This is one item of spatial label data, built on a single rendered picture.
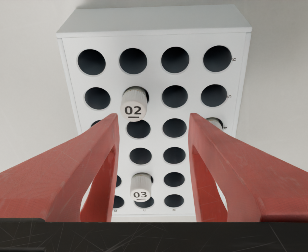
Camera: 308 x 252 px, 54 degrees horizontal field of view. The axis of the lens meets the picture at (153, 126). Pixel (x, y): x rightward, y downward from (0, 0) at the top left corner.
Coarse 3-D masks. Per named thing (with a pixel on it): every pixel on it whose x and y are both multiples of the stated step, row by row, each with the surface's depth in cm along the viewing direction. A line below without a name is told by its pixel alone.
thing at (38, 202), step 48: (96, 144) 9; (0, 192) 6; (48, 192) 6; (96, 192) 11; (0, 240) 5; (48, 240) 5; (96, 240) 5; (144, 240) 5; (192, 240) 5; (240, 240) 5; (288, 240) 5
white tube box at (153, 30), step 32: (64, 32) 13; (96, 32) 13; (128, 32) 13; (160, 32) 13; (192, 32) 13; (224, 32) 13; (64, 64) 14; (96, 64) 15; (128, 64) 15; (160, 64) 14; (192, 64) 14; (224, 64) 14; (96, 96) 16; (160, 96) 15; (192, 96) 15; (224, 96) 15; (128, 128) 16; (160, 128) 16; (224, 128) 16; (128, 160) 17; (160, 160) 17; (128, 192) 19; (160, 192) 19; (192, 192) 19
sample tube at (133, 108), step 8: (128, 88) 15; (136, 88) 15; (128, 96) 14; (136, 96) 14; (144, 96) 14; (128, 104) 14; (136, 104) 14; (144, 104) 14; (128, 112) 14; (136, 112) 14; (144, 112) 14; (128, 120) 14; (136, 120) 14
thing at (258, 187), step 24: (192, 120) 12; (192, 144) 12; (216, 144) 8; (240, 144) 8; (192, 168) 12; (216, 168) 8; (240, 168) 7; (264, 168) 7; (288, 168) 7; (216, 192) 11; (240, 192) 6; (264, 192) 6; (288, 192) 6; (216, 216) 11; (240, 216) 6; (264, 216) 5; (288, 216) 5
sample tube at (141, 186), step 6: (138, 174) 18; (144, 174) 18; (132, 180) 18; (138, 180) 17; (144, 180) 17; (150, 180) 18; (132, 186) 17; (138, 186) 17; (144, 186) 17; (150, 186) 18; (132, 192) 17; (138, 192) 17; (144, 192) 17; (150, 192) 17; (132, 198) 17; (138, 198) 17; (144, 198) 17
